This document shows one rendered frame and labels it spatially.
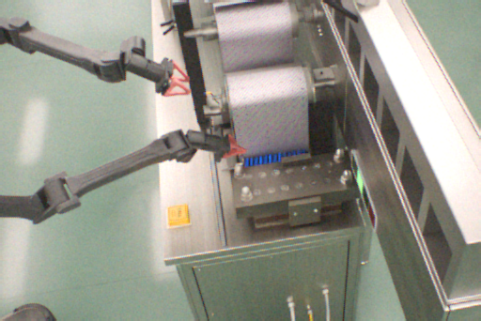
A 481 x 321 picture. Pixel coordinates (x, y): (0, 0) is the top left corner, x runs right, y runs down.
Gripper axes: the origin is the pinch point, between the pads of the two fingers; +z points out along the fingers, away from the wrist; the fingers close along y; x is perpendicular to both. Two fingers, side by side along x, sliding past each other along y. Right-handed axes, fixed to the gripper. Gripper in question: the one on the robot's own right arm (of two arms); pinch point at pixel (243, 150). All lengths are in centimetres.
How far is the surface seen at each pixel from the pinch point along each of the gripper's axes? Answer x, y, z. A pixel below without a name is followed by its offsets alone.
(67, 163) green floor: -143, -112, -33
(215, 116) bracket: 2.3, -10.5, -9.7
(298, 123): 16.6, 0.2, 11.7
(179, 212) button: -24.7, 10.0, -13.6
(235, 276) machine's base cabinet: -34.6, 25.6, 9.1
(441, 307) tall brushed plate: 46, 82, 9
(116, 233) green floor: -128, -55, -7
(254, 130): 9.3, 0.2, -0.6
